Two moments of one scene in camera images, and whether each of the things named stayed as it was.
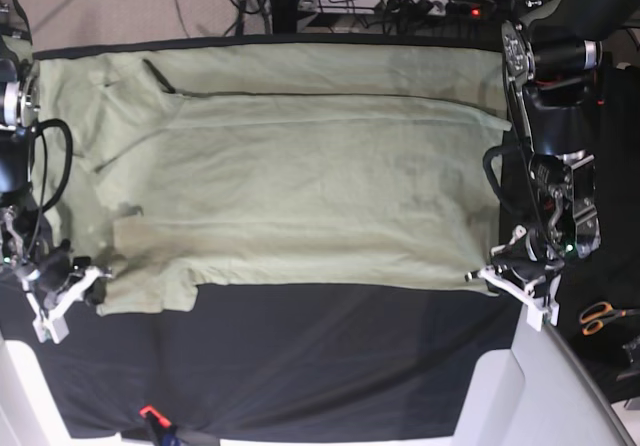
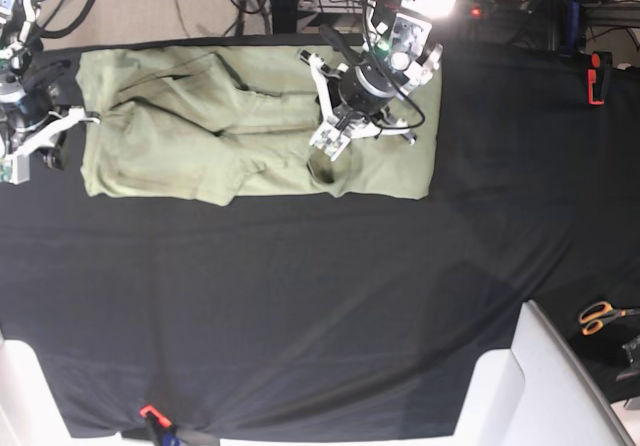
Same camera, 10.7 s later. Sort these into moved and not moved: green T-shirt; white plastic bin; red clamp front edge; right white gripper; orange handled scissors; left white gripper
Moved: green T-shirt; right white gripper; left white gripper
Not moved: white plastic bin; red clamp front edge; orange handled scissors
